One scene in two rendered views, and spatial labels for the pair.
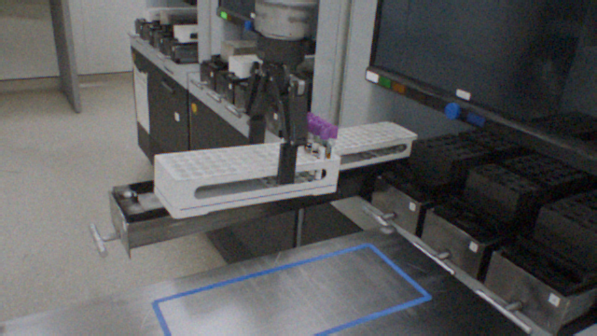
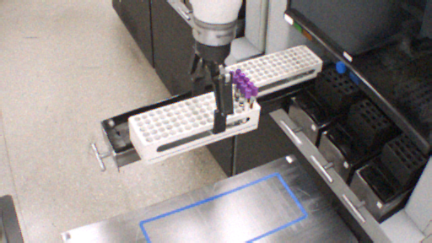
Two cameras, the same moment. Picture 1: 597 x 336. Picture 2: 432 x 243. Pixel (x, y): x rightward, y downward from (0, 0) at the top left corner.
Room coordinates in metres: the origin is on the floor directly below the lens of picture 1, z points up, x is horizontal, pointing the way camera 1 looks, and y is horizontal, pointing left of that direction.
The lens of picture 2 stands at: (0.00, -0.03, 1.66)
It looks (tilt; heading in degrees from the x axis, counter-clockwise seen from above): 44 degrees down; 4
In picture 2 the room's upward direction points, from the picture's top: 1 degrees clockwise
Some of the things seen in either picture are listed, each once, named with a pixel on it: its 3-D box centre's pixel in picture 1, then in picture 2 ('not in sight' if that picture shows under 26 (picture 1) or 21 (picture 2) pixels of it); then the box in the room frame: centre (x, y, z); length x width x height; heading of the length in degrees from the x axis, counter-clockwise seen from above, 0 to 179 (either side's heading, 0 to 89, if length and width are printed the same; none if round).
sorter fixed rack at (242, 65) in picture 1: (274, 65); not in sight; (1.75, 0.10, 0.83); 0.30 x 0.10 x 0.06; 122
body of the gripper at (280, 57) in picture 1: (279, 64); (212, 55); (0.80, 0.04, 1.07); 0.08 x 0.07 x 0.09; 33
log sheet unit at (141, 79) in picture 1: (139, 97); not in sight; (2.53, 0.82, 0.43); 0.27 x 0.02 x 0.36; 32
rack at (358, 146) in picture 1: (350, 149); (272, 73); (1.05, -0.12, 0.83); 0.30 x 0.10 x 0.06; 122
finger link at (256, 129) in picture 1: (256, 140); (197, 93); (0.84, 0.07, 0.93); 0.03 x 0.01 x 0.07; 123
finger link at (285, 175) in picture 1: (286, 163); (219, 121); (0.75, 0.01, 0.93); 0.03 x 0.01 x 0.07; 123
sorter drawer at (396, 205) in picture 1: (502, 175); (378, 88); (1.10, -0.47, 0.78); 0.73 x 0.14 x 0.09; 122
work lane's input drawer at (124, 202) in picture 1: (277, 186); (216, 106); (0.95, 0.04, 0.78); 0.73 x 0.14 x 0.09; 122
